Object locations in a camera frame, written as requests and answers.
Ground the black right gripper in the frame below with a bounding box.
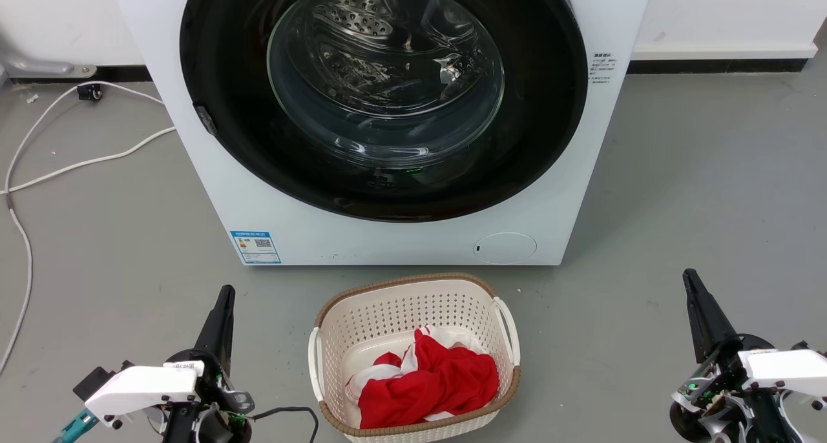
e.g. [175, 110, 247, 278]
[669, 269, 827, 443]

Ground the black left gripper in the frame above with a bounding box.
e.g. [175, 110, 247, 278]
[162, 285, 256, 443]

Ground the black round glass washer door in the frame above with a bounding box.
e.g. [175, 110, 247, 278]
[180, 0, 589, 223]

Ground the white front-load washing machine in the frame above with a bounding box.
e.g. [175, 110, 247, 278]
[107, 0, 655, 267]

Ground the blue energy label sticker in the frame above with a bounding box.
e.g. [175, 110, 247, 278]
[230, 231, 282, 265]

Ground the cream plastic laundry basket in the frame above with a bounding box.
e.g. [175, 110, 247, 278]
[308, 273, 521, 443]

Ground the round white filter cover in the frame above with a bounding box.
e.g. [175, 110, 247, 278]
[473, 232, 538, 265]

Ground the red garment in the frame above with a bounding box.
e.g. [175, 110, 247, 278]
[357, 329, 500, 429]

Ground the white garment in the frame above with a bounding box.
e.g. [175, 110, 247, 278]
[344, 325, 492, 424]

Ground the perforated steel washer drum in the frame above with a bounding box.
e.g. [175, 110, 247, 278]
[278, 0, 501, 153]

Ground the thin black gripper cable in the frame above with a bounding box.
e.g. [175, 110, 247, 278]
[249, 406, 320, 443]

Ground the teal cable connector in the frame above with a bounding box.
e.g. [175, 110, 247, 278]
[52, 409, 101, 443]

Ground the long white power cable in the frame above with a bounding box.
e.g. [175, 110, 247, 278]
[0, 81, 165, 374]

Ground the white hose cable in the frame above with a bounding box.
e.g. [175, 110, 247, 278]
[0, 127, 176, 195]

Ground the grey metal floor bracket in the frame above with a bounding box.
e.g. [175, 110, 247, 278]
[0, 43, 98, 79]

